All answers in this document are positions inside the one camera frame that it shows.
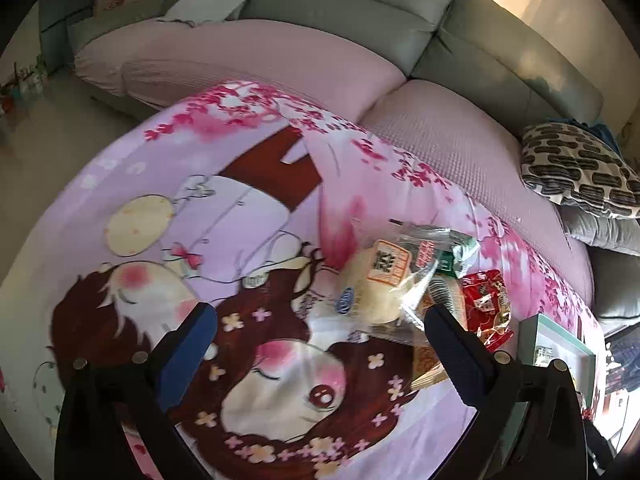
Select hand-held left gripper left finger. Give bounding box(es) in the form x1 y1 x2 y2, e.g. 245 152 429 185
52 301 219 480

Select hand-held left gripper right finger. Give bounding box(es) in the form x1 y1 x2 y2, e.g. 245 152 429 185
423 304 588 480

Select orange snack packet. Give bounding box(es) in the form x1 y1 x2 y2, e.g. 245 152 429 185
410 337 451 392

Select red packet with clear window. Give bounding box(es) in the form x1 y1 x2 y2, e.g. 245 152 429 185
460 269 515 353

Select striped snack packet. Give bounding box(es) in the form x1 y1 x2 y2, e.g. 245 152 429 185
425 277 470 331

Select teal-rimmed white box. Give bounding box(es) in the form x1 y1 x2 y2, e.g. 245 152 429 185
517 314 598 411

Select pale bun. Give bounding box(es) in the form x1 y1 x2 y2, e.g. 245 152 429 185
335 220 451 333

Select green snack packet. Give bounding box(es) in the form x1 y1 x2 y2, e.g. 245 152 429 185
434 234 479 281

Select pink printed blanket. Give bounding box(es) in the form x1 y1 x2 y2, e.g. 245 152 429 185
0 80 608 480

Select grey pillow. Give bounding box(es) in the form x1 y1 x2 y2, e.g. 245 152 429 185
557 205 640 256

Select patterned black-and-cream pillow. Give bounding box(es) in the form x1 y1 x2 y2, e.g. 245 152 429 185
520 122 640 220

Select blue cloth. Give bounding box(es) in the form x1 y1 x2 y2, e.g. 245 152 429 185
545 117 621 156

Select pink sofa cover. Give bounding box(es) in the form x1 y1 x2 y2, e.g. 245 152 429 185
74 19 596 311

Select grey-green sofa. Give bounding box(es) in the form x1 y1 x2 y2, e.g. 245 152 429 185
37 0 640 321

